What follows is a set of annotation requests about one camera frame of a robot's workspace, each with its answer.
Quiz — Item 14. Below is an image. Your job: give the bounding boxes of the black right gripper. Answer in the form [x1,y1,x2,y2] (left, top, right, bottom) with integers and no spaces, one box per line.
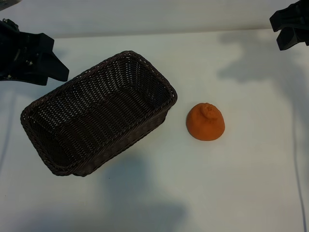
[269,0,309,51]

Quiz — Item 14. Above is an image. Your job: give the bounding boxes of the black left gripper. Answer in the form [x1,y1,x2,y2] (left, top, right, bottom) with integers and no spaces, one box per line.
[0,18,70,87]

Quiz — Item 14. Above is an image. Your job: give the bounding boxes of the dark brown wicker basket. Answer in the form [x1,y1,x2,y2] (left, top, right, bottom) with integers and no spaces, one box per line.
[20,50,179,177]

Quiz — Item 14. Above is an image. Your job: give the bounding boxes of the orange fruit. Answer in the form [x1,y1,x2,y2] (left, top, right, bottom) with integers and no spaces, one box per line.
[186,102,226,141]

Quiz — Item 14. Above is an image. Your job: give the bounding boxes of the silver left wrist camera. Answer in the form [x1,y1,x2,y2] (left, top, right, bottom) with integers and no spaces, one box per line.
[0,0,22,11]

